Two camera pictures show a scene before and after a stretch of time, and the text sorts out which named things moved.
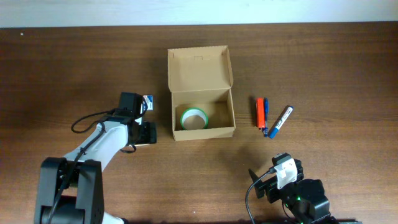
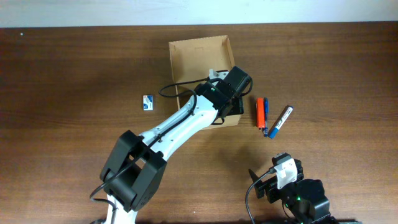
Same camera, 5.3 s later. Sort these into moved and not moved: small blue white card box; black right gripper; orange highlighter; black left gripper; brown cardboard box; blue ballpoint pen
Moved: black left gripper; brown cardboard box
Not moved: blue ballpoint pen; black right gripper; orange highlighter; small blue white card box
